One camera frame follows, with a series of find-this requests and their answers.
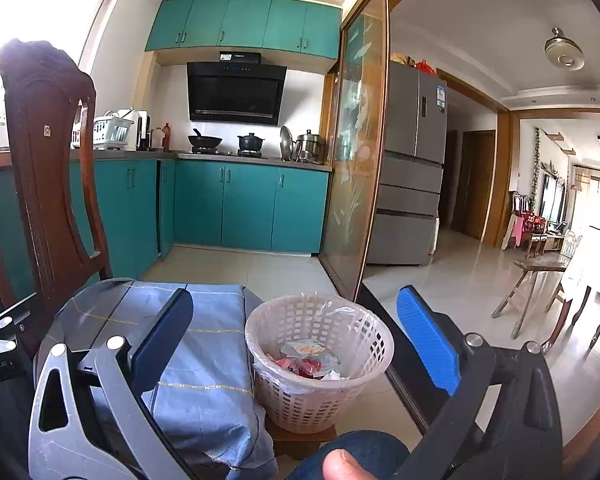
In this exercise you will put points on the silver refrigerator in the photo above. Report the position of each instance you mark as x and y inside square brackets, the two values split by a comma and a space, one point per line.
[406, 218]

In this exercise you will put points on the teal kitchen cabinets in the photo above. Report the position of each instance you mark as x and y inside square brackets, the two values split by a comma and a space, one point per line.
[282, 25]
[148, 204]

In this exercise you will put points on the brown wooden door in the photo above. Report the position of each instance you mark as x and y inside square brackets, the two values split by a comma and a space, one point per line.
[474, 185]

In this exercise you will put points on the white dish rack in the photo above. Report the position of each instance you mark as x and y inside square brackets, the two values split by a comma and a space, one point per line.
[110, 132]

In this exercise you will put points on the carved wooden chair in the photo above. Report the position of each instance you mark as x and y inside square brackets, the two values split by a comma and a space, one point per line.
[50, 106]

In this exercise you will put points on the red snack wrapper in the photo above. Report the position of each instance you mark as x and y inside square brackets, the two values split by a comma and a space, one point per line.
[304, 367]

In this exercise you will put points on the white plastic trash basket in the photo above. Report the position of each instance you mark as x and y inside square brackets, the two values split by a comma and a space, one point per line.
[362, 342]

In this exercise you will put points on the blue cloth on stool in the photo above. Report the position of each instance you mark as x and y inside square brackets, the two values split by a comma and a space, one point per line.
[204, 401]

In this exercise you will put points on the black range hood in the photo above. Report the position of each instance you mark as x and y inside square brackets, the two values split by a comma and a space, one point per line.
[228, 91]

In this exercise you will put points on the ceiling lamp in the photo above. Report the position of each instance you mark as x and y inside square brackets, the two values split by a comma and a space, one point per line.
[562, 52]

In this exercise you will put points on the stainless steel pot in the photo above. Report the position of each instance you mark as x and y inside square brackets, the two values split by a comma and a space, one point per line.
[309, 148]

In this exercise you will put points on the teal upper kitchen cabinets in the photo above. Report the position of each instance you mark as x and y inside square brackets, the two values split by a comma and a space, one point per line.
[282, 25]

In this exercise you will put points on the clear plastic snack bag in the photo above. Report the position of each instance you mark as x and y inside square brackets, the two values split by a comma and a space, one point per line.
[313, 349]

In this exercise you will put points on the teal lower kitchen cabinets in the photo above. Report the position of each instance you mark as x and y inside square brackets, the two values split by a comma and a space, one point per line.
[148, 204]

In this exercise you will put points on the black cooking pot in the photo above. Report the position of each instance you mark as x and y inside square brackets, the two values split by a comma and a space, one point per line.
[250, 145]

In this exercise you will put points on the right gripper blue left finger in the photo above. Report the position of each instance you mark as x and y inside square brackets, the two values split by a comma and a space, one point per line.
[156, 339]

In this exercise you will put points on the black wok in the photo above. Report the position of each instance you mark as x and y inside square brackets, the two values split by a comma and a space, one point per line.
[203, 144]

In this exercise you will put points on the frosted glass sliding door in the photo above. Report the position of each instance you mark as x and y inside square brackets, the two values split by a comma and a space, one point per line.
[355, 145]

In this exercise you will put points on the person's right hand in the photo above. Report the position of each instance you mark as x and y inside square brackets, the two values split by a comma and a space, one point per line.
[341, 465]

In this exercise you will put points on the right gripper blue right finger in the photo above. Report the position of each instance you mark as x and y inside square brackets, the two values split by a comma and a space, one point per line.
[438, 356]

